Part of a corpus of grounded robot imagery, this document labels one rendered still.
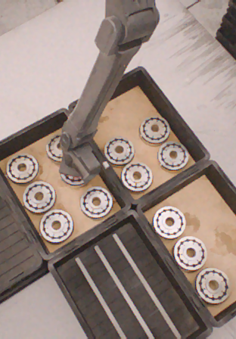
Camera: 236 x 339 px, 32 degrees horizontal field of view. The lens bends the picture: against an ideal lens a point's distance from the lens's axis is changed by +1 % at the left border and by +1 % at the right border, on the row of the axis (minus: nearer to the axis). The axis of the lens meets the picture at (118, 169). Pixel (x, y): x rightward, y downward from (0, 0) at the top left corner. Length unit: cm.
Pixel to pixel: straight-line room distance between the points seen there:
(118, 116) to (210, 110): 40
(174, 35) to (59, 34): 47
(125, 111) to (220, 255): 58
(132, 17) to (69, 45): 102
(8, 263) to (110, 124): 56
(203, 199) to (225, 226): 11
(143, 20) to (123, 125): 71
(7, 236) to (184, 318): 59
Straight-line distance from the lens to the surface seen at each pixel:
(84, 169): 107
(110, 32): 73
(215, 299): 129
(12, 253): 131
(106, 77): 83
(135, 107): 145
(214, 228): 134
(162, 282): 129
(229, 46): 239
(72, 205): 132
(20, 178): 133
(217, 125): 162
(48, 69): 169
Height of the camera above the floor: 210
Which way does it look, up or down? 70 degrees down
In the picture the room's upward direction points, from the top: 7 degrees clockwise
